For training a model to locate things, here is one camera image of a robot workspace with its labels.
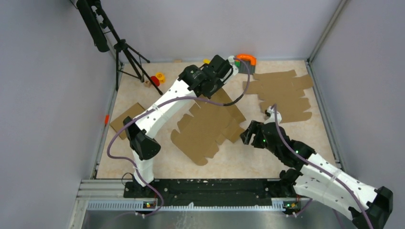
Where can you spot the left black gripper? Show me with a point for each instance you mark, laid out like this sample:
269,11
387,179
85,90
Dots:
220,82

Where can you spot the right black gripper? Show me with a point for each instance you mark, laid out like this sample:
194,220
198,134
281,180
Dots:
246,135

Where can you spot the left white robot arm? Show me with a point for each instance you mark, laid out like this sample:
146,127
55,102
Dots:
142,129

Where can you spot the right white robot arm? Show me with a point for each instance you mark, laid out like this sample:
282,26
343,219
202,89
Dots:
314,177

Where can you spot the folded brown cardboard box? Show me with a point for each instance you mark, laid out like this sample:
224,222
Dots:
131,113

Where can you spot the dark grey building plate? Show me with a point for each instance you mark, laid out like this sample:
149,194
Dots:
246,68

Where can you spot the yellow round disc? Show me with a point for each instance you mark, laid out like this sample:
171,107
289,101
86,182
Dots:
161,77

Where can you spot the red round disc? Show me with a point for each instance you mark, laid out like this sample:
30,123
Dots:
155,80

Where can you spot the orange U-shaped toy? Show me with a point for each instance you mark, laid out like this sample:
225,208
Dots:
247,57

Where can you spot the small wooden cube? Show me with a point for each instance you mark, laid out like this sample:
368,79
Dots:
147,84

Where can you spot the stack of flat cardboard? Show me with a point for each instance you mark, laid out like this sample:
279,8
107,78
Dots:
286,90

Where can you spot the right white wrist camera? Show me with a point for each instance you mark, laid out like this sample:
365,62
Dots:
270,115

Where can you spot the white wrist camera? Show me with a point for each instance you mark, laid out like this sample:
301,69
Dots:
270,115
232,60

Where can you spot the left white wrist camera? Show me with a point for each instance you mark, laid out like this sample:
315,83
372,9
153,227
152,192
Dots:
232,60

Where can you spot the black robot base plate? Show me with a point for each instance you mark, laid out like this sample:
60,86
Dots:
251,192

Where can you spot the black camera tripod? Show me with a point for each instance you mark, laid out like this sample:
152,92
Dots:
106,38

